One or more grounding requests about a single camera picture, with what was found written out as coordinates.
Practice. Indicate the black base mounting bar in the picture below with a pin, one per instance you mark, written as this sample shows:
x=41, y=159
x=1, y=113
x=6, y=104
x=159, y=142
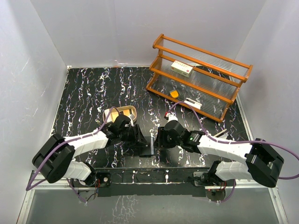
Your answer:
x=173, y=181

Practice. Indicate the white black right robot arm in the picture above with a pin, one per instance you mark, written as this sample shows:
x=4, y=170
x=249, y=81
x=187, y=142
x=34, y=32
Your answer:
x=250, y=161

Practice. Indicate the orange wooden shelf rack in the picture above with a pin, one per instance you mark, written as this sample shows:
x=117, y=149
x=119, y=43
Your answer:
x=214, y=82

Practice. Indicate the stack of credit cards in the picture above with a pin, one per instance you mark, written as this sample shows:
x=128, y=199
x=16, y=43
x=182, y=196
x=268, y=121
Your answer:
x=107, y=116

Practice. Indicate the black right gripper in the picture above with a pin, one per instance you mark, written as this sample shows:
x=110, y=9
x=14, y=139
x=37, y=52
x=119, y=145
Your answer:
x=160, y=141

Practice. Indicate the beige oval plastic tray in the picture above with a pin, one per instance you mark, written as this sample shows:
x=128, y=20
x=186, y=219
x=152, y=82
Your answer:
x=128, y=111

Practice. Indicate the white black small device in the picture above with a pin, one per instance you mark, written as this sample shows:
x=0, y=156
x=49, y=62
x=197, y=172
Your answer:
x=193, y=103

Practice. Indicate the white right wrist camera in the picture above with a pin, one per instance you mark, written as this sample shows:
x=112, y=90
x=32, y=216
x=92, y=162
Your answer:
x=170, y=117

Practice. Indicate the small orange yellow block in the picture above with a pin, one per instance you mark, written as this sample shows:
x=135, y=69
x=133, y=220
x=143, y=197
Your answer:
x=174, y=94

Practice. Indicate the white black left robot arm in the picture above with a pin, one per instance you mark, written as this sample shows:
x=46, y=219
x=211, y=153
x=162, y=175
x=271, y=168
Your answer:
x=55, y=160

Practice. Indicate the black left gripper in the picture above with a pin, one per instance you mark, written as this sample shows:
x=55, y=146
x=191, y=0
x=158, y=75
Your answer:
x=137, y=135

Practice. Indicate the white red small box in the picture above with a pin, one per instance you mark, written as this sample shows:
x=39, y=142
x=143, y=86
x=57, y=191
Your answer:
x=181, y=68

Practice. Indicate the black blue card holder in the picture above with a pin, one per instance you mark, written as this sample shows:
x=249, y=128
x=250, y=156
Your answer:
x=147, y=147

